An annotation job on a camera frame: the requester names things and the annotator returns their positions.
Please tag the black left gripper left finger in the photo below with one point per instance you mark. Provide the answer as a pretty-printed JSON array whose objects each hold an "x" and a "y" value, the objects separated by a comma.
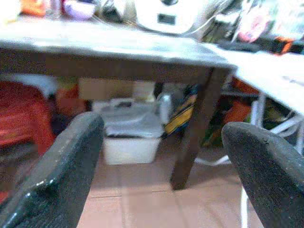
[{"x": 59, "y": 171}]

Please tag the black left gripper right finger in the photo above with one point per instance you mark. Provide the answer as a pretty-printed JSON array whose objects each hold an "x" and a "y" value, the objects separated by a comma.
[{"x": 268, "y": 171}]

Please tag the white plastic storage bin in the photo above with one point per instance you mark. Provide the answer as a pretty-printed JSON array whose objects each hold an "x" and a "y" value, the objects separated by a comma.
[{"x": 130, "y": 133}]

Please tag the white side table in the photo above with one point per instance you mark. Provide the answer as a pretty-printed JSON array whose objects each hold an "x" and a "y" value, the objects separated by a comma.
[{"x": 266, "y": 71}]

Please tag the yellow and black bag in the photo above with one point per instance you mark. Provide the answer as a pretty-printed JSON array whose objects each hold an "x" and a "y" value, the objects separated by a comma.
[{"x": 180, "y": 111}]

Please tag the orange black box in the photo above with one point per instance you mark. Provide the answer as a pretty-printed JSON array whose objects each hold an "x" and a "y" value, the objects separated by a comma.
[{"x": 283, "y": 45}]

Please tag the dark wooden table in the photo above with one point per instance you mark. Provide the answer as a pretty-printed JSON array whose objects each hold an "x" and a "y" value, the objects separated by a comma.
[{"x": 118, "y": 54}]

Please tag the pink round package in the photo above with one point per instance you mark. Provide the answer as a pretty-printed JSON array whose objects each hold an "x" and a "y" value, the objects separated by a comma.
[{"x": 253, "y": 26}]

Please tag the purple bowl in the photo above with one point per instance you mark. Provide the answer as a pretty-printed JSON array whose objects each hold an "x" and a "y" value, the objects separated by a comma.
[{"x": 77, "y": 8}]

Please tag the white electric appliance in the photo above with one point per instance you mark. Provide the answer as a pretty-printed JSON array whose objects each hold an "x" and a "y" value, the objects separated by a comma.
[{"x": 166, "y": 14}]

